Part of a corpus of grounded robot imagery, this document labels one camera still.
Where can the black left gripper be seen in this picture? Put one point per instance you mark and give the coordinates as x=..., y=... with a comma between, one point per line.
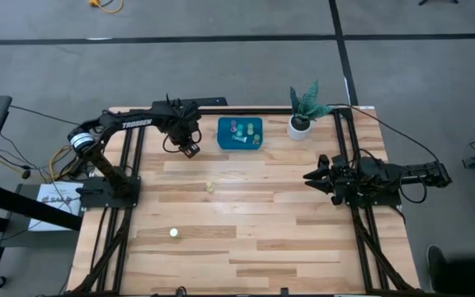
x=184, y=130

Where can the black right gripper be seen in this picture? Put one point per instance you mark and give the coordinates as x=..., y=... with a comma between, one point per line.
x=344, y=181

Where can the pink translucent pill bottle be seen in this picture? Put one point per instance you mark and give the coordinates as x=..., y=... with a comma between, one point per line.
x=233, y=125

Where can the teal translucent pill bottle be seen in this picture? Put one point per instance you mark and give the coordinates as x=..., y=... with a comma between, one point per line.
x=240, y=128

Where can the amber translucent pill bottle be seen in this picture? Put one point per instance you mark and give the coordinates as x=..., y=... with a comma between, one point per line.
x=256, y=138

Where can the white-topped pill bottle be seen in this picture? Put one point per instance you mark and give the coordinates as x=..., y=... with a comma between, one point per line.
x=174, y=232

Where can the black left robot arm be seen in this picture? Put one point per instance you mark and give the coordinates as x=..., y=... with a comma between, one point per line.
x=136, y=123

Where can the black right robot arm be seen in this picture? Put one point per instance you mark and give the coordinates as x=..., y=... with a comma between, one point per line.
x=406, y=173

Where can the blue plastic basket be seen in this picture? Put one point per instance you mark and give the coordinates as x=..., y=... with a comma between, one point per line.
x=223, y=142

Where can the white plant pot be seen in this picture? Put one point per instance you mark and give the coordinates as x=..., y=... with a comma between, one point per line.
x=298, y=133

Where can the black flat device box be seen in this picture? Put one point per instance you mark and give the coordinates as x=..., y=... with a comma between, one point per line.
x=213, y=101

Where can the green snake plant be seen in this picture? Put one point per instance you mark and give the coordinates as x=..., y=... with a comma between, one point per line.
x=308, y=105

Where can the white printed sheet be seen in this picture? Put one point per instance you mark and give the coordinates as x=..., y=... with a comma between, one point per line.
x=56, y=194

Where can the person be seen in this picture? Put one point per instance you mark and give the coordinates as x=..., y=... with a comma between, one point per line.
x=464, y=276

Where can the grey floor plate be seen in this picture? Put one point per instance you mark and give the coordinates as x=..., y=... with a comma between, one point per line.
x=35, y=240

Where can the black stand foot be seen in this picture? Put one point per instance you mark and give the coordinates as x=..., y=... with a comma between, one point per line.
x=437, y=1

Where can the black aluminium table frame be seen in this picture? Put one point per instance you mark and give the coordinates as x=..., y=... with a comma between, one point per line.
x=262, y=111

